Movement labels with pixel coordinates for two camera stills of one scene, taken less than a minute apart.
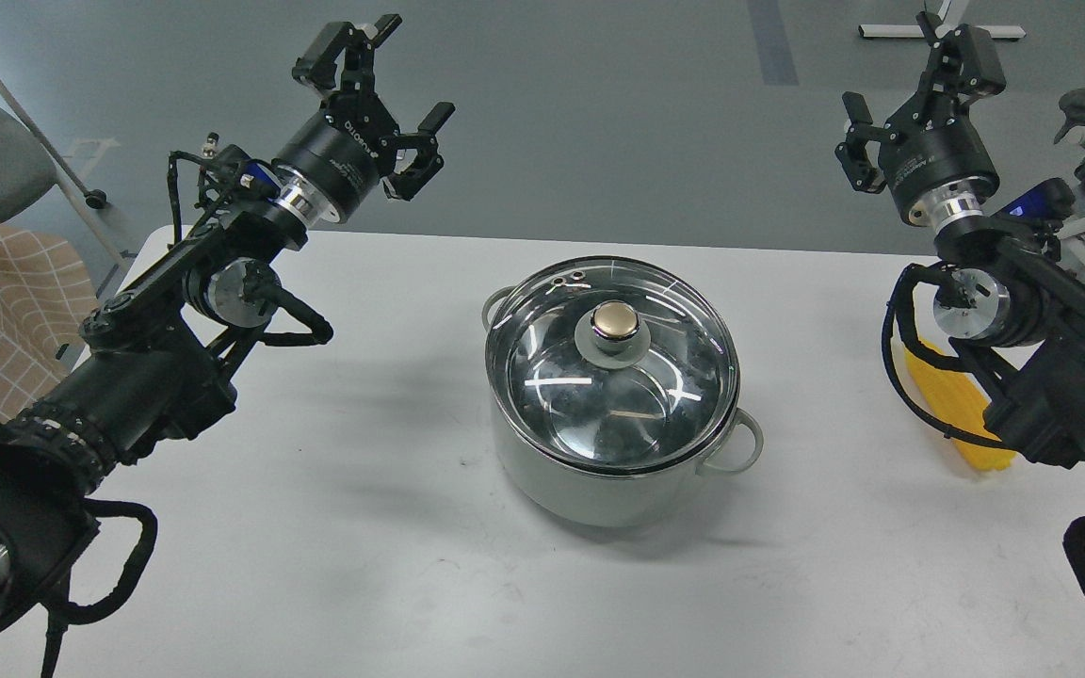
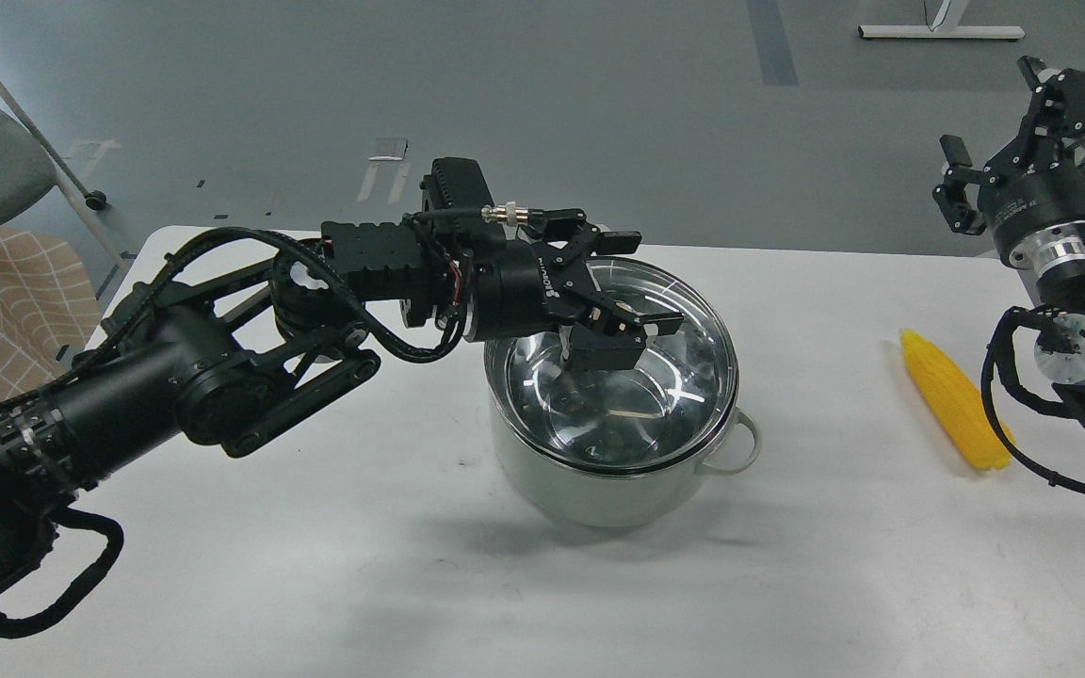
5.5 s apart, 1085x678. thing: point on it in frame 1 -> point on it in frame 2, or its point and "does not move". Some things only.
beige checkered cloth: x=11 y=304 does not move
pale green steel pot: x=627 y=498 does not move
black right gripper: x=941 y=171 -> x=1042 y=181
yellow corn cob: x=959 y=402 does not move
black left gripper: x=333 y=163 -> x=523 y=289
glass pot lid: x=612 y=365 does not move
